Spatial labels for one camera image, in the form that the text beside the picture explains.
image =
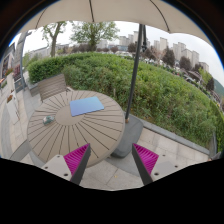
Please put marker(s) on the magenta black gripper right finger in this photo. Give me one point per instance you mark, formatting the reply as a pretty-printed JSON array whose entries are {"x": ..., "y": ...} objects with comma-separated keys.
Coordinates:
[{"x": 152, "y": 166}]

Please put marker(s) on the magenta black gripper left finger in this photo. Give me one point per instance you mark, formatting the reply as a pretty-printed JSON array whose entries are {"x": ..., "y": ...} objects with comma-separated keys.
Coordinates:
[{"x": 70, "y": 167}]

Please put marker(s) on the blue mouse pad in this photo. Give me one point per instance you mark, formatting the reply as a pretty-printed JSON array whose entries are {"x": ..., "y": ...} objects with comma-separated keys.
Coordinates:
[{"x": 86, "y": 105}]

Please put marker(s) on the grey umbrella base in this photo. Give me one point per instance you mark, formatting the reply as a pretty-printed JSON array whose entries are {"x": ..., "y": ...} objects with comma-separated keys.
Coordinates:
[{"x": 132, "y": 132}]

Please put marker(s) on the round slatted beige table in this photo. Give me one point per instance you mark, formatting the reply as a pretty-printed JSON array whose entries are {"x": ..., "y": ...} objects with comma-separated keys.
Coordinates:
[{"x": 101, "y": 129}]

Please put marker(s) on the green hedge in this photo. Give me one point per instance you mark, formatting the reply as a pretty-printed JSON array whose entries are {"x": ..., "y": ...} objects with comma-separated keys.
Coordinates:
[{"x": 157, "y": 95}]

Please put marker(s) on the beige slatted chair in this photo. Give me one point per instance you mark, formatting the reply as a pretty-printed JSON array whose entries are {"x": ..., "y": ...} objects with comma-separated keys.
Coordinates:
[{"x": 52, "y": 86}]

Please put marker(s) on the dark umbrella pole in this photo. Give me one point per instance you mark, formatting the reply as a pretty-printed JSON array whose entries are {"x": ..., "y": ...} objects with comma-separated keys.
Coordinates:
[{"x": 134, "y": 74}]

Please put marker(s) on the beige patio umbrella canopy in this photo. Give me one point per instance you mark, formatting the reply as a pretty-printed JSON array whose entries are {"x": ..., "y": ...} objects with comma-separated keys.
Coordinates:
[{"x": 154, "y": 13}]

